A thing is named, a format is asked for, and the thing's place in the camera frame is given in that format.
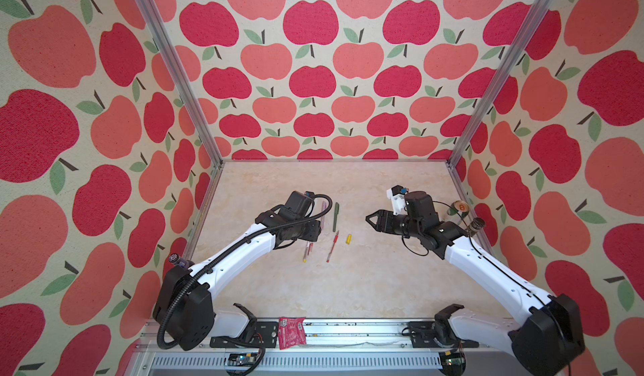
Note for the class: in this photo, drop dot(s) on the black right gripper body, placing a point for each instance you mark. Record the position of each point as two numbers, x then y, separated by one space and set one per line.
401 225

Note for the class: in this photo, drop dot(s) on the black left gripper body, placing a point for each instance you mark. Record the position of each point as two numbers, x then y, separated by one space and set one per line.
309 230

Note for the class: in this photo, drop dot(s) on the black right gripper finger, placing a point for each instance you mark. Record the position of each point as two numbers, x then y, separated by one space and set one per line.
381 213
378 224

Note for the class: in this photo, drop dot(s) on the red gel pen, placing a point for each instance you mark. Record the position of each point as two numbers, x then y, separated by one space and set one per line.
334 244

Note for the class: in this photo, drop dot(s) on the pink pen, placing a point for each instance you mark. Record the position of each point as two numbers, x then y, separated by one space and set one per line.
323 208

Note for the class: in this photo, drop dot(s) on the green pen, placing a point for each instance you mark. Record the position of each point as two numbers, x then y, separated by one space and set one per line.
336 216

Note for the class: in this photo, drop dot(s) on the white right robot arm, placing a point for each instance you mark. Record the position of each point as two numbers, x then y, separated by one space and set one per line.
544 333

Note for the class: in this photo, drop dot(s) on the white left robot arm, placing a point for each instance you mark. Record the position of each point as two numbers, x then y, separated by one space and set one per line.
185 307

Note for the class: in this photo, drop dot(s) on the green drink can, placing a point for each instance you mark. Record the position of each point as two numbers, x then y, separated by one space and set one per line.
458 208

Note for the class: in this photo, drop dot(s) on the brown spice jar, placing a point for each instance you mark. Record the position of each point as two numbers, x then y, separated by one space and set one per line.
476 225

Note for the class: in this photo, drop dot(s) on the pink snack packet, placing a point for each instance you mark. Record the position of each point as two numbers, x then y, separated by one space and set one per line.
291 332

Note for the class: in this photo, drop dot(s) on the purple drink bottle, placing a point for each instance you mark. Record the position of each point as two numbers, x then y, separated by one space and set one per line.
177 261

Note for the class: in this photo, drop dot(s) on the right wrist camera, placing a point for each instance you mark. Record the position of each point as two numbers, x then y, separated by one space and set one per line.
397 197

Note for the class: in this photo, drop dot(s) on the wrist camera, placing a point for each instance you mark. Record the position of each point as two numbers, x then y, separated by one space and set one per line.
297 206
397 197

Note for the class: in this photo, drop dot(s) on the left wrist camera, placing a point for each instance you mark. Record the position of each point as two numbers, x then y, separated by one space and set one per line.
297 206

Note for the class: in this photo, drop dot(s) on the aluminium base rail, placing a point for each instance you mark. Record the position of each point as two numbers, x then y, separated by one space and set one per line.
334 346

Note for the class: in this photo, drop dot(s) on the aluminium frame post right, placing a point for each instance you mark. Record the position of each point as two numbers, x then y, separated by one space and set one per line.
526 31

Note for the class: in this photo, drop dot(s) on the aluminium frame post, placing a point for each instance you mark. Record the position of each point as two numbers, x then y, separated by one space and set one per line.
526 31
153 19

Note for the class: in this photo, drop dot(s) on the aluminium frame post left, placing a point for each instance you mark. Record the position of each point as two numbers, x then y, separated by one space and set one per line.
153 19

